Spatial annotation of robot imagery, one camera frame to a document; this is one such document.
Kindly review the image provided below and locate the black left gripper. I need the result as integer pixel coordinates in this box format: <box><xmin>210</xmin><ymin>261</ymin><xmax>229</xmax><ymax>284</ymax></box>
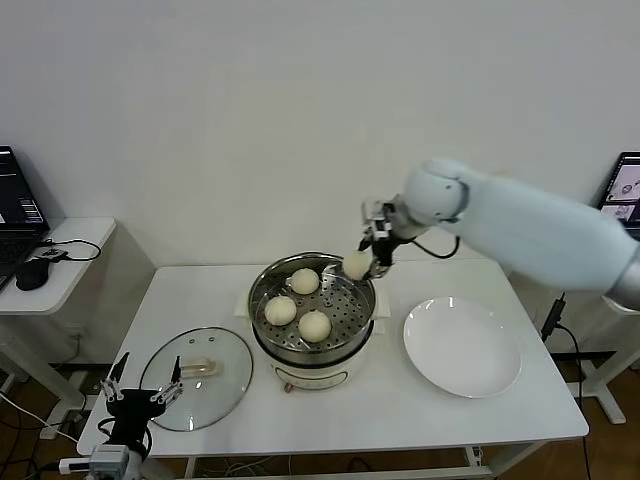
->
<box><xmin>98</xmin><ymin>351</ymin><xmax>185</xmax><ymax>446</ymax></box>

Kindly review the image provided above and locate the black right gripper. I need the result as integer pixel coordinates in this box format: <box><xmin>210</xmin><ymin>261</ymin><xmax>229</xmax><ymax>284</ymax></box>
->
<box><xmin>357</xmin><ymin>229</ymin><xmax>401</xmax><ymax>281</ymax></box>

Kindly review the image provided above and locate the white steamed baozi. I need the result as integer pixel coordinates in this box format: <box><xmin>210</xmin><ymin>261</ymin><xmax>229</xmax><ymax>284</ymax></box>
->
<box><xmin>290</xmin><ymin>268</ymin><xmax>320</xmax><ymax>295</ymax></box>
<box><xmin>298</xmin><ymin>309</ymin><xmax>333</xmax><ymax>344</ymax></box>
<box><xmin>263</xmin><ymin>295</ymin><xmax>297</xmax><ymax>327</ymax></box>
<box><xmin>344</xmin><ymin>251</ymin><xmax>374</xmax><ymax>281</ymax></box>

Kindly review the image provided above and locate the round glass lid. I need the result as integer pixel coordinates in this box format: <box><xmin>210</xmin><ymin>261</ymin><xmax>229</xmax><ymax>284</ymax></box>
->
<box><xmin>138</xmin><ymin>327</ymin><xmax>255</xmax><ymax>434</ymax></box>

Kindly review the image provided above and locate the perforated steel steamer basket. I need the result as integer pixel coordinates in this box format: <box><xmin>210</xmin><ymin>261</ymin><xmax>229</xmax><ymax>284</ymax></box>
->
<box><xmin>248</xmin><ymin>253</ymin><xmax>378</xmax><ymax>354</ymax></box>

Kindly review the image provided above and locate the round white plate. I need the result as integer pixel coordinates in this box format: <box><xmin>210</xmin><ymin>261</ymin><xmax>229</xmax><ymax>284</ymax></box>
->
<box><xmin>402</xmin><ymin>297</ymin><xmax>523</xmax><ymax>400</ymax></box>

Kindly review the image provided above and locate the cream electric cooker pot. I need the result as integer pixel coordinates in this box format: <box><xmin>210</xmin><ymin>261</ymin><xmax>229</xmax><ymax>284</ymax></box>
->
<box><xmin>234</xmin><ymin>287</ymin><xmax>392</xmax><ymax>395</ymax></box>

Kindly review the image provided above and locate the white side desk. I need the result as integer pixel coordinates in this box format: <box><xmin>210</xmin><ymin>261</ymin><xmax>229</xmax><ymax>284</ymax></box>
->
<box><xmin>549</xmin><ymin>249</ymin><xmax>640</xmax><ymax>426</ymax></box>
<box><xmin>0</xmin><ymin>217</ymin><xmax>119</xmax><ymax>419</ymax></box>

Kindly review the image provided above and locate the black computer mouse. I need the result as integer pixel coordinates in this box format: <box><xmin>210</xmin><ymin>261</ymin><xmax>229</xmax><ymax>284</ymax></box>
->
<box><xmin>15</xmin><ymin>257</ymin><xmax>51</xmax><ymax>292</ymax></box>

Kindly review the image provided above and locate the black open laptop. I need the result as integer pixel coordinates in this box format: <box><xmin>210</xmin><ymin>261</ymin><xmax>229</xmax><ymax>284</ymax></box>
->
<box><xmin>0</xmin><ymin>145</ymin><xmax>53</xmax><ymax>294</ymax></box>

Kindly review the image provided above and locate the dark grey open laptop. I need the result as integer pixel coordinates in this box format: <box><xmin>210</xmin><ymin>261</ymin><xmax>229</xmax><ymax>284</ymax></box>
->
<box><xmin>592</xmin><ymin>152</ymin><xmax>640</xmax><ymax>226</ymax></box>

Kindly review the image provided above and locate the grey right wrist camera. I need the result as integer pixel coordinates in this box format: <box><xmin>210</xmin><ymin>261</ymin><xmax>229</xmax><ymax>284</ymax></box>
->
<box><xmin>360</xmin><ymin>198</ymin><xmax>396</xmax><ymax>239</ymax></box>

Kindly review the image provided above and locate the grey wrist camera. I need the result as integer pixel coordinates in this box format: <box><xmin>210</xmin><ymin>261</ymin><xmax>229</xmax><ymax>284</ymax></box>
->
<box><xmin>58</xmin><ymin>444</ymin><xmax>130</xmax><ymax>476</ymax></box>
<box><xmin>360</xmin><ymin>198</ymin><xmax>396</xmax><ymax>239</ymax></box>

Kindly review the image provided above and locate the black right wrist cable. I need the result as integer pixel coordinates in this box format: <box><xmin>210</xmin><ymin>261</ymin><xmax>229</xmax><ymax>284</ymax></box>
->
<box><xmin>410</xmin><ymin>234</ymin><xmax>461</xmax><ymax>260</ymax></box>

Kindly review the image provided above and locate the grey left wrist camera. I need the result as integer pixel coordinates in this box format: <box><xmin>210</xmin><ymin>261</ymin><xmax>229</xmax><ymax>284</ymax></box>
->
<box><xmin>58</xmin><ymin>444</ymin><xmax>130</xmax><ymax>476</ymax></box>

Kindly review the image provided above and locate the black usb hub with cable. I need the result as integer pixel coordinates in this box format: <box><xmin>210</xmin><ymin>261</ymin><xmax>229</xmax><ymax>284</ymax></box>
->
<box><xmin>37</xmin><ymin>237</ymin><xmax>103</xmax><ymax>264</ymax></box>

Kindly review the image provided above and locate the black cable with adapter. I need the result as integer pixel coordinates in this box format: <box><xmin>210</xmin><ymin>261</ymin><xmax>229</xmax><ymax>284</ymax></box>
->
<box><xmin>539</xmin><ymin>294</ymin><xmax>594</xmax><ymax>480</ymax></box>

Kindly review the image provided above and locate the white table frame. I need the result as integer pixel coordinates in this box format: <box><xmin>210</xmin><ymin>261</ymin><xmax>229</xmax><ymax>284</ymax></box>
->
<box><xmin>184</xmin><ymin>442</ymin><xmax>501</xmax><ymax>480</ymax></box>

